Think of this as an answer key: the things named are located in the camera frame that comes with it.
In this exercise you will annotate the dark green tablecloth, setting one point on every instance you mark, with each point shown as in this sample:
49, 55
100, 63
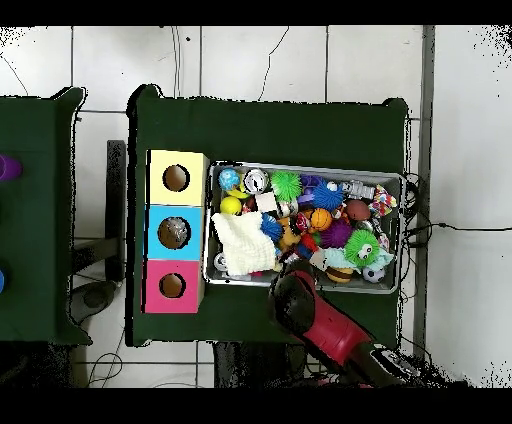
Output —
280, 132

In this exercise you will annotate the side table under green cloth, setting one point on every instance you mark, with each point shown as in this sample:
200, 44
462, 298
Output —
32, 240

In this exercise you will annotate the green spiky ball with eyes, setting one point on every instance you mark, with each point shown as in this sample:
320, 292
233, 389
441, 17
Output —
360, 246

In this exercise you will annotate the cream waffle cloth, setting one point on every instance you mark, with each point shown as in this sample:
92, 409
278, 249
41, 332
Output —
244, 244

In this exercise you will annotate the yellow ball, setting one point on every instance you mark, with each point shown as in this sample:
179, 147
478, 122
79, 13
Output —
230, 205

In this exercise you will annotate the purple cup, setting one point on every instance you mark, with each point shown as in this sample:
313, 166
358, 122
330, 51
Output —
10, 168

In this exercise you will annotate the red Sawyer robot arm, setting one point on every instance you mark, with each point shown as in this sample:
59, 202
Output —
332, 328

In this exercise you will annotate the crushed clear plastic bottle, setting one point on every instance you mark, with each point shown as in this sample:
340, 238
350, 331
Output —
176, 231

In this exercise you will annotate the brown football toy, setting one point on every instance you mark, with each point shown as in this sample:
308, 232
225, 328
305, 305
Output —
358, 210

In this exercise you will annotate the black panel on stand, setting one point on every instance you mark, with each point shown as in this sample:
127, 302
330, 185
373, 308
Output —
116, 200

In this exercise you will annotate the blue cup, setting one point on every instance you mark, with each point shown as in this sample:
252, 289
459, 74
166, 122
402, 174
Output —
1, 280

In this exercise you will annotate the orange basketball toy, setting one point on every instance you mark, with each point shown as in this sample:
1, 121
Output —
321, 219

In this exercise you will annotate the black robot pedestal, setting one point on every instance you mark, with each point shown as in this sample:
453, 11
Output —
248, 364

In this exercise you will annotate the purple spiky ball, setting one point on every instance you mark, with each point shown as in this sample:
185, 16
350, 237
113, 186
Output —
336, 234

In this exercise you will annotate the blue spiky ball with eye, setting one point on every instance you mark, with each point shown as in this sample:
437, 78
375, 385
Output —
327, 196

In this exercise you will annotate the blue globe ball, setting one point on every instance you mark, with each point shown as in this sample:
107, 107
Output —
228, 178

